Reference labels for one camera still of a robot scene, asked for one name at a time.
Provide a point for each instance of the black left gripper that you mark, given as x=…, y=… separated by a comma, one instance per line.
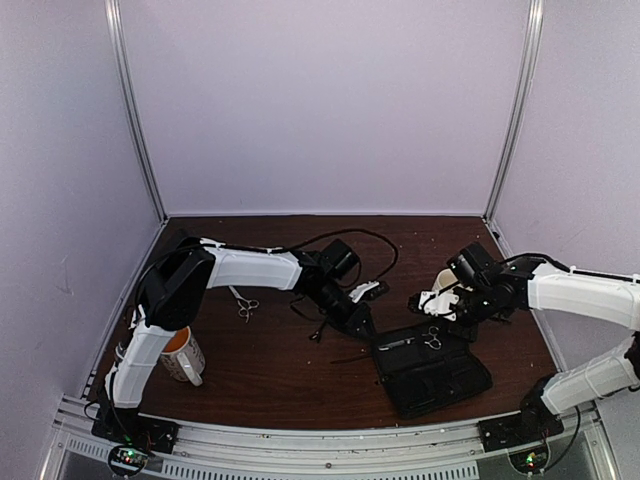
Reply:
x=352, y=325

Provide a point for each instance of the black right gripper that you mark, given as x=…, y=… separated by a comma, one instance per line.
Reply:
x=467, y=333

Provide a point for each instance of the silver thinning scissors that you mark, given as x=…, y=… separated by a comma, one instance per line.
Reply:
x=428, y=338

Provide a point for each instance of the black zip tool case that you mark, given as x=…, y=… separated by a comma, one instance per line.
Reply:
x=419, y=380

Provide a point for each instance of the silver plain hair scissors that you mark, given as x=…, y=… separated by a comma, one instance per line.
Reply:
x=245, y=306

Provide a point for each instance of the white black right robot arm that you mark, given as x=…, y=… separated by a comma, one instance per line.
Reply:
x=551, y=290

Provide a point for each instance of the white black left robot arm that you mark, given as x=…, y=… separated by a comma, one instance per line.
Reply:
x=170, y=292

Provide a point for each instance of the black hair clip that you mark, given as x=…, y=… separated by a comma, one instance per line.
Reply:
x=317, y=335
x=350, y=360

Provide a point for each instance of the cream white mug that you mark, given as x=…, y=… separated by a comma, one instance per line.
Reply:
x=445, y=282

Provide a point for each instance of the right round circuit board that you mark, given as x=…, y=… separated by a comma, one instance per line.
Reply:
x=530, y=461

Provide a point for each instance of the round circuit board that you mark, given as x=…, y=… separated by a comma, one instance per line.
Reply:
x=126, y=460
x=530, y=461

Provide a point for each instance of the patterned mug orange inside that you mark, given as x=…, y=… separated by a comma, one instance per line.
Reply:
x=183, y=358

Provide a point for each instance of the left round circuit board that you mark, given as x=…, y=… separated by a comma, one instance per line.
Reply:
x=126, y=460

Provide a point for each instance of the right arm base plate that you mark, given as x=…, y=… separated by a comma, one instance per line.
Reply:
x=510, y=431

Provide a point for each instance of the aluminium front rail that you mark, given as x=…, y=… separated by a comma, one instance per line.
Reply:
x=452, y=450

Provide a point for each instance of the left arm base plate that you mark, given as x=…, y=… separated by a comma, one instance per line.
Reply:
x=129, y=427

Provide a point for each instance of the aluminium right corner post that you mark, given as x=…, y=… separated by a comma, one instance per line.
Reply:
x=527, y=69

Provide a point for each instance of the aluminium corner post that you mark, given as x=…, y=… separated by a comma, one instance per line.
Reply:
x=527, y=69
x=117, y=36

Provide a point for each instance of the aluminium left corner post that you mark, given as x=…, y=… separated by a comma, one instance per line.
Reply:
x=117, y=36

